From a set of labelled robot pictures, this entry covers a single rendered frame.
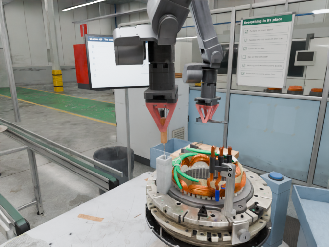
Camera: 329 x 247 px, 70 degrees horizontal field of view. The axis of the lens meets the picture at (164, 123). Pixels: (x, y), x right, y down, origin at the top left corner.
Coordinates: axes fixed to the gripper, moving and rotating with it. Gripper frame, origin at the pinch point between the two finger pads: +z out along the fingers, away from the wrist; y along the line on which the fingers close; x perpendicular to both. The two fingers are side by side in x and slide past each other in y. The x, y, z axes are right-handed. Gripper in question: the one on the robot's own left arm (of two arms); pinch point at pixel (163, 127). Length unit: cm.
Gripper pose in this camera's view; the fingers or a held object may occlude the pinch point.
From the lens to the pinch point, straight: 55.3
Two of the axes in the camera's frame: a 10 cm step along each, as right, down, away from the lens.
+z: 0.2, 9.5, 3.0
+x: 9.9, 0.1, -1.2
